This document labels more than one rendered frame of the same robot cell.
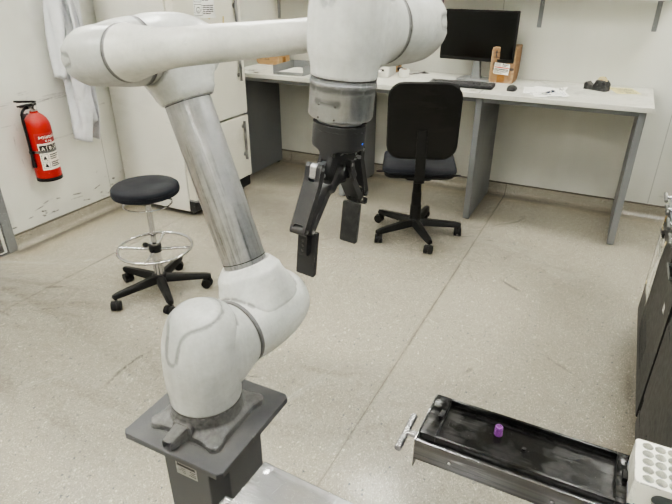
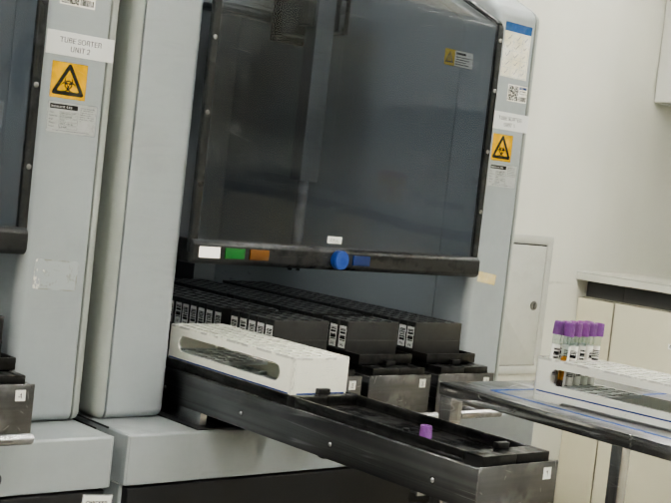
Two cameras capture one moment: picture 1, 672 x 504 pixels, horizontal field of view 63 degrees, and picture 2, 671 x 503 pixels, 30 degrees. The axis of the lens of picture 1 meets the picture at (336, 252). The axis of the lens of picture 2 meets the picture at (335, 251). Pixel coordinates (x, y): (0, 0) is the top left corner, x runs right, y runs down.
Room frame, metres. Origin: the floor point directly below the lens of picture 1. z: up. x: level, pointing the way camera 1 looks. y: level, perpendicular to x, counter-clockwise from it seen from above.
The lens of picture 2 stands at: (2.17, 0.12, 1.09)
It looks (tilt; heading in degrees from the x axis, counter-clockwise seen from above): 3 degrees down; 202
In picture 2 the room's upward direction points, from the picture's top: 6 degrees clockwise
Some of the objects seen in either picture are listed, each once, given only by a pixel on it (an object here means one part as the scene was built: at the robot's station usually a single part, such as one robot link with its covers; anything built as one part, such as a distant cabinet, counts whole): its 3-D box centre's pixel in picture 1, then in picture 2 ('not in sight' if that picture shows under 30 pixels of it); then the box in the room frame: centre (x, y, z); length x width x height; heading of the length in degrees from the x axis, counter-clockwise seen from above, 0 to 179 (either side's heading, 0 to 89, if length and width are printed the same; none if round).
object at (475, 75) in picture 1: (478, 45); not in sight; (4.07, -1.01, 1.13); 0.54 x 0.18 x 0.46; 57
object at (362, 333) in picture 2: not in sight; (367, 338); (0.26, -0.57, 0.85); 0.12 x 0.02 x 0.06; 152
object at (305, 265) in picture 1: (307, 252); not in sight; (0.69, 0.04, 1.21); 0.03 x 0.01 x 0.07; 62
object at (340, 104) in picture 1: (341, 99); not in sight; (0.75, -0.01, 1.42); 0.09 x 0.09 x 0.06
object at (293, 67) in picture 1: (298, 67); not in sight; (4.43, 0.29, 0.93); 0.35 x 0.26 x 0.06; 157
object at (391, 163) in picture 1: (421, 159); not in sight; (3.36, -0.55, 0.52); 0.64 x 0.60 x 1.05; 173
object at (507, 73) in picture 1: (505, 63); not in sight; (4.03, -1.20, 1.02); 0.22 x 0.17 x 0.24; 153
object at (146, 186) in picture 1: (149, 239); not in sight; (2.61, 1.00, 0.32); 0.57 x 0.52 x 0.63; 153
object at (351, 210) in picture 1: (350, 221); not in sight; (0.81, -0.02, 1.21); 0.03 x 0.01 x 0.07; 62
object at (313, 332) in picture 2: not in sight; (296, 338); (0.39, -0.64, 0.85); 0.12 x 0.02 x 0.06; 154
